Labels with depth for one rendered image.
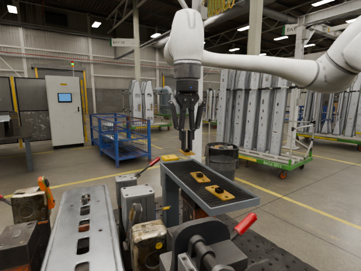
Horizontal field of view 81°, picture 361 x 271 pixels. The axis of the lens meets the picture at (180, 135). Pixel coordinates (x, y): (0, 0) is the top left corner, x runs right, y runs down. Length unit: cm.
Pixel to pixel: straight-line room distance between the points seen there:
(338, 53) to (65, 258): 102
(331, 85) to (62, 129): 647
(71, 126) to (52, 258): 623
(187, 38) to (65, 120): 625
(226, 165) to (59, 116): 502
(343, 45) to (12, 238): 114
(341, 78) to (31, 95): 731
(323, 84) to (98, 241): 91
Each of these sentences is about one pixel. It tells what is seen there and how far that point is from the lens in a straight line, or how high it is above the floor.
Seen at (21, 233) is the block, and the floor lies 103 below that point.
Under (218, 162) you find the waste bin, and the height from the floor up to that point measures 52.
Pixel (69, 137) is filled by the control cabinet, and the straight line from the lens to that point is 687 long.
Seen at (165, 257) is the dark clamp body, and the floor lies 108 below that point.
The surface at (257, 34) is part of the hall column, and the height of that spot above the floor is 347.
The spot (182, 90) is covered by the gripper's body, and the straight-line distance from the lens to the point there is 69.
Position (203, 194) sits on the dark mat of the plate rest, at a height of 116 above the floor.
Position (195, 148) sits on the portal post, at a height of 47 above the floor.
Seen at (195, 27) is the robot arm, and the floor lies 161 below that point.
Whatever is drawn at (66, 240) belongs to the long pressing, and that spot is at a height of 100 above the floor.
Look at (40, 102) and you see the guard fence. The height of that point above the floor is 127.
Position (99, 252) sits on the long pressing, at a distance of 67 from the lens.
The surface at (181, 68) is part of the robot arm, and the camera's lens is 69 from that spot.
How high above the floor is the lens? 140
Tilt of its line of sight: 10 degrees down
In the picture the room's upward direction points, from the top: straight up
